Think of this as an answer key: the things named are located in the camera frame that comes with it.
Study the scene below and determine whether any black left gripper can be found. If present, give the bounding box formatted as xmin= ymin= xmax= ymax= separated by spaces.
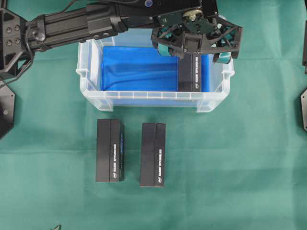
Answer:
xmin=151 ymin=0 xmax=243 ymax=64

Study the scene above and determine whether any black camera box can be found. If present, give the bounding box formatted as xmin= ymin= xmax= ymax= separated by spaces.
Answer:
xmin=178 ymin=54 xmax=201 ymax=92
xmin=95 ymin=119 xmax=124 ymax=183
xmin=140 ymin=123 xmax=166 ymax=187

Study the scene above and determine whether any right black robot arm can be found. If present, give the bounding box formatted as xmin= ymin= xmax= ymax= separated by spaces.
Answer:
xmin=302 ymin=22 xmax=307 ymax=74

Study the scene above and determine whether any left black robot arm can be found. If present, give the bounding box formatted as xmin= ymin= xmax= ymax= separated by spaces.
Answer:
xmin=0 ymin=0 xmax=243 ymax=86

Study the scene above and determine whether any clear plastic storage case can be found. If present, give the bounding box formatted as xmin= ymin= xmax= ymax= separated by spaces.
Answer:
xmin=76 ymin=29 xmax=235 ymax=113

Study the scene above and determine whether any blue foam liner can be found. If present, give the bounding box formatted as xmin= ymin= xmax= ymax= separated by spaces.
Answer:
xmin=100 ymin=46 xmax=214 ymax=107

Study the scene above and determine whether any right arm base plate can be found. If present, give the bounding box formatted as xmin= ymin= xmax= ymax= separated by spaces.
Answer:
xmin=300 ymin=89 xmax=307 ymax=131

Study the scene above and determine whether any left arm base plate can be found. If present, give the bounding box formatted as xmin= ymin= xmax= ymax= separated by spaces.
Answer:
xmin=0 ymin=81 xmax=15 ymax=139

